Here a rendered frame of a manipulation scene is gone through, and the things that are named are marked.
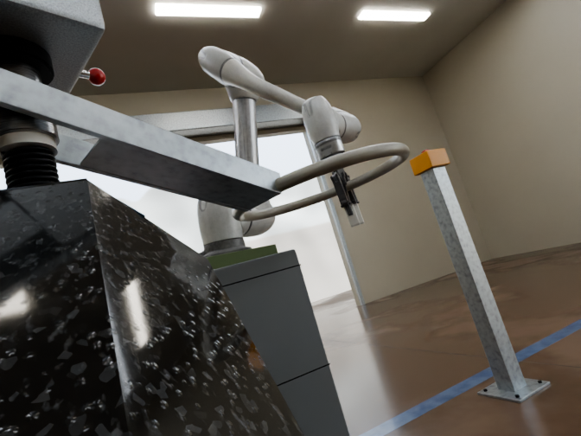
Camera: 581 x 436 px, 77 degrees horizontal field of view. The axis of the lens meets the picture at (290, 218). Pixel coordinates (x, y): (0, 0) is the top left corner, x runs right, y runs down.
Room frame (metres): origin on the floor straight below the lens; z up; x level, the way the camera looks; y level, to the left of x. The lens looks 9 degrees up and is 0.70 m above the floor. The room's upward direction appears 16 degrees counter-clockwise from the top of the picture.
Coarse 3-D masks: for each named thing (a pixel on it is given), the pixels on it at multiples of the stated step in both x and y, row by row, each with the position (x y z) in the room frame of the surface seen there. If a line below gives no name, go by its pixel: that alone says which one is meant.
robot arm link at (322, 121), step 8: (320, 96) 1.12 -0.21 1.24; (304, 104) 1.13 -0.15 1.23; (312, 104) 1.11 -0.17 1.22; (320, 104) 1.11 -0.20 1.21; (328, 104) 1.12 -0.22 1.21; (304, 112) 1.13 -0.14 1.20; (312, 112) 1.11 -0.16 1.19; (320, 112) 1.11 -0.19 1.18; (328, 112) 1.11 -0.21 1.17; (336, 112) 1.15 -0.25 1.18; (304, 120) 1.14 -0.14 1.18; (312, 120) 1.11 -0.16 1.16; (320, 120) 1.11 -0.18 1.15; (328, 120) 1.11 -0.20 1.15; (336, 120) 1.14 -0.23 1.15; (344, 120) 1.19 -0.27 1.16; (312, 128) 1.12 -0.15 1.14; (320, 128) 1.11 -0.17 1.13; (328, 128) 1.11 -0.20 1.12; (336, 128) 1.13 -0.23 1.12; (344, 128) 1.19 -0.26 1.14; (312, 136) 1.14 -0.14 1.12; (320, 136) 1.12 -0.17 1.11; (328, 136) 1.12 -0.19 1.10
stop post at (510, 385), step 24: (432, 168) 1.63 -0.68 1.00; (432, 192) 1.67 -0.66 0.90; (456, 216) 1.64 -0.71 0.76; (456, 240) 1.64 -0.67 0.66; (456, 264) 1.68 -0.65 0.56; (480, 264) 1.66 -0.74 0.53; (480, 288) 1.63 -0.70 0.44; (480, 312) 1.65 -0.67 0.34; (480, 336) 1.69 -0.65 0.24; (504, 336) 1.65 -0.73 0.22; (504, 360) 1.63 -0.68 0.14; (504, 384) 1.66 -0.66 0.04; (528, 384) 1.66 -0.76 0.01
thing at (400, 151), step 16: (384, 144) 0.76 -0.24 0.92; (400, 144) 0.81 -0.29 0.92; (336, 160) 0.72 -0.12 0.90; (352, 160) 0.73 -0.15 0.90; (368, 160) 0.76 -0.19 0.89; (400, 160) 0.93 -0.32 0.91; (288, 176) 0.73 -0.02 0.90; (304, 176) 0.73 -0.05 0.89; (368, 176) 1.10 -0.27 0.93; (320, 192) 1.19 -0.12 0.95; (272, 208) 1.13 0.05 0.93; (288, 208) 1.16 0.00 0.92
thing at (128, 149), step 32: (0, 96) 0.41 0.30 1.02; (32, 96) 0.44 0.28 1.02; (64, 96) 0.47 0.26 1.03; (96, 128) 0.49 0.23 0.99; (128, 128) 0.53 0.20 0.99; (160, 128) 0.57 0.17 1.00; (64, 160) 0.55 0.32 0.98; (96, 160) 0.56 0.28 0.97; (128, 160) 0.57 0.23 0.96; (160, 160) 0.58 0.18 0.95; (192, 160) 0.60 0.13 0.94; (224, 160) 0.66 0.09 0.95; (192, 192) 0.71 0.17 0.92; (224, 192) 0.72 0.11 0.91; (256, 192) 0.74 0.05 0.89
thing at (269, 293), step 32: (288, 256) 1.27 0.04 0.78; (224, 288) 1.17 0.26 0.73; (256, 288) 1.21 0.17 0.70; (288, 288) 1.25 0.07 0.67; (256, 320) 1.20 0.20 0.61; (288, 320) 1.24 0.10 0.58; (288, 352) 1.23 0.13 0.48; (320, 352) 1.27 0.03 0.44; (288, 384) 1.22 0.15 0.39; (320, 384) 1.26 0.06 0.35; (320, 416) 1.25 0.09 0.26
